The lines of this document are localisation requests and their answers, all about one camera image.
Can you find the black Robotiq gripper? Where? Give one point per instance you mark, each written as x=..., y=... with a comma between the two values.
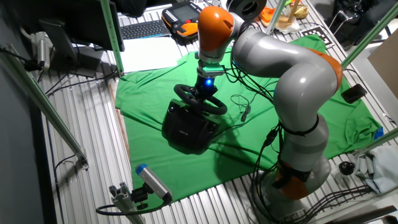
x=206, y=87

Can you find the black steering wheel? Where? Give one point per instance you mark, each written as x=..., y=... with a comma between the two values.
x=217, y=109

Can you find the black Logitech wheel base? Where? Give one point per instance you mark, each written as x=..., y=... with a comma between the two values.
x=186, y=130

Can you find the dark sleeved person forearm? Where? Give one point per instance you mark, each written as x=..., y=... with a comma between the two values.
x=130, y=7

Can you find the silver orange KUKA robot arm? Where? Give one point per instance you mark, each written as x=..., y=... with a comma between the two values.
x=298, y=81

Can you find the white paper sheet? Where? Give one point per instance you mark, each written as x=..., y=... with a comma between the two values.
x=149, y=54

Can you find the green cloth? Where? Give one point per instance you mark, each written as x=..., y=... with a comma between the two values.
x=186, y=174

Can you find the orange black teach pendant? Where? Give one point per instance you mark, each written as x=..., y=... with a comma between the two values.
x=180, y=14

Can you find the black keyboard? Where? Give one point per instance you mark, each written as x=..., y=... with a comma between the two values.
x=143, y=29

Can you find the black filament spool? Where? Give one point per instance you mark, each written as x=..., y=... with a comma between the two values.
x=233, y=7

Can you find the orange plastic object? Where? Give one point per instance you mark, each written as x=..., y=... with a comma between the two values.
x=269, y=14

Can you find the white crumpled paper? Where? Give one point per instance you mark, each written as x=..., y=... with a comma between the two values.
x=289, y=28

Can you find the yellowish crumpled bag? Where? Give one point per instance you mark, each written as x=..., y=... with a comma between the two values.
x=301, y=12

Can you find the black white marker board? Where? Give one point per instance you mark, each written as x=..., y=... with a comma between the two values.
x=318, y=32

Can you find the black monitor with stand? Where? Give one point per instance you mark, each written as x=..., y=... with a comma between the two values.
x=87, y=21

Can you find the small black flat box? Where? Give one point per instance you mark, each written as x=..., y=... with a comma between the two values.
x=354, y=93

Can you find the black round knob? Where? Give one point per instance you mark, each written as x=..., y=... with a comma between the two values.
x=346, y=168

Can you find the black office chair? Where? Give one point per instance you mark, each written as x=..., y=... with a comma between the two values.
x=357, y=18

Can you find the brown cardboard sheet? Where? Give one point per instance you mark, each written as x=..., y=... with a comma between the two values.
x=387, y=65

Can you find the grey crumpled cloth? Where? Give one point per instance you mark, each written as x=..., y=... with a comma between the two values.
x=379, y=168

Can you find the silver camera with blue cap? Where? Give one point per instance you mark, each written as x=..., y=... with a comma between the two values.
x=154, y=182

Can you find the green upright frame post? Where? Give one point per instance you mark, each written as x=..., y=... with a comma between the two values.
x=112, y=37

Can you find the pale green upright post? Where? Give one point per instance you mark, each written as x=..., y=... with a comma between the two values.
x=275, y=17

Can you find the black camera ball mount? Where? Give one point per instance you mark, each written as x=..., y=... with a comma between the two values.
x=139, y=195

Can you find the aluminium profile camera post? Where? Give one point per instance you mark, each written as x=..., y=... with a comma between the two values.
x=122, y=199

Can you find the green slanted frame bar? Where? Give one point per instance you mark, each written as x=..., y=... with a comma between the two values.
x=373, y=31
x=379, y=140
x=40, y=101

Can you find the silver cylindrical camera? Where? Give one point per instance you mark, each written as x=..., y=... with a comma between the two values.
x=42, y=51

